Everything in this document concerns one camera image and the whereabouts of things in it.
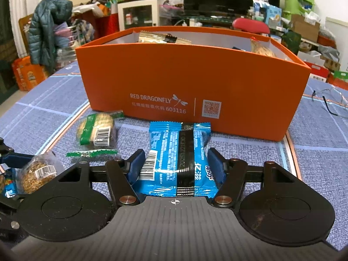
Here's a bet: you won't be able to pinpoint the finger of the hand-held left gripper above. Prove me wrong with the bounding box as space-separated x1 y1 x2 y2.
0 137 31 167
0 194 26 216

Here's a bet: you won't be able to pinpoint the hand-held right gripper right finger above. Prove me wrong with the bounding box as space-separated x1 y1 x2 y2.
208 148 296 207

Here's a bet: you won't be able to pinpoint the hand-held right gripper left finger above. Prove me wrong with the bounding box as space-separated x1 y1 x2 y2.
58 149 146 206

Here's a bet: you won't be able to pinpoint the clear brown snack packet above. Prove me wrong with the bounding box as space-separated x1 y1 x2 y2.
21 154 59 194

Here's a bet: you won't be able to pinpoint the light blue snack packet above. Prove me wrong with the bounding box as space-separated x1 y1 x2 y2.
133 121 219 198

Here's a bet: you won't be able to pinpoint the orange cardboard box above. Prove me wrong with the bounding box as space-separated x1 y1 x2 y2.
75 26 311 142

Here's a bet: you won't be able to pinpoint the blue cookie packet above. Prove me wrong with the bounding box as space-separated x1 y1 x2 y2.
0 167 20 198

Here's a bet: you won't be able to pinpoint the green wrapper strip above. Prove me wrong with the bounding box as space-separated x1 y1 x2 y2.
66 149 119 158

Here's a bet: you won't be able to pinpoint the green biscuit packet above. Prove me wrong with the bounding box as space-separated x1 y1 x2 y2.
76 110 126 146

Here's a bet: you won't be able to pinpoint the orange printed bag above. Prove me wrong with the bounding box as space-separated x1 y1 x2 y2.
11 57 50 92

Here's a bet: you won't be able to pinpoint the blue patterned tablecloth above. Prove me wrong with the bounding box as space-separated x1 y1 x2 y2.
0 65 348 253

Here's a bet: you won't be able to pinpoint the clear tan biscuit packet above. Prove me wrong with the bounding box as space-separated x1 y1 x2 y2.
249 38 277 58

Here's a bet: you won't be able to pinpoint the gold striped snack packet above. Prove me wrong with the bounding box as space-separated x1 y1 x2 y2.
138 32 191 45

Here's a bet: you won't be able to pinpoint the teal puffer jacket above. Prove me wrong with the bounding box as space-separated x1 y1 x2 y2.
28 0 74 74

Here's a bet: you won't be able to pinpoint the clothes rack with clothes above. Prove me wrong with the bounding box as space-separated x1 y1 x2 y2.
54 19 96 69

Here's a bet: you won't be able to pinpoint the red and white carton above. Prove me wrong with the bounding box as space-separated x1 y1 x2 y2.
305 62 331 82

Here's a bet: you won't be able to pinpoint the red gift box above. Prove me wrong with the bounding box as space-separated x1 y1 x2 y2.
96 13 120 38

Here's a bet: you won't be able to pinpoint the red chair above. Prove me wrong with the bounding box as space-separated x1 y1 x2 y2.
232 18 270 36

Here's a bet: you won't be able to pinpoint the dark green bag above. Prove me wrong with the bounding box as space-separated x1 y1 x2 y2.
282 31 302 55

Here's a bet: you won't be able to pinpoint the white glass-door cabinet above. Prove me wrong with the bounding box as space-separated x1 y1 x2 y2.
117 0 160 32

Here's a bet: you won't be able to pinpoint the blue and white cartons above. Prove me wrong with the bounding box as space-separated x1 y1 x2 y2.
251 0 282 25

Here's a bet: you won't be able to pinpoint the brown cardboard box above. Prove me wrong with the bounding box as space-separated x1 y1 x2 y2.
290 14 321 43

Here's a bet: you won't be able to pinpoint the wire-rimmed eyeglasses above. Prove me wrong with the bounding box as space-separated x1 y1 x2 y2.
311 85 348 119

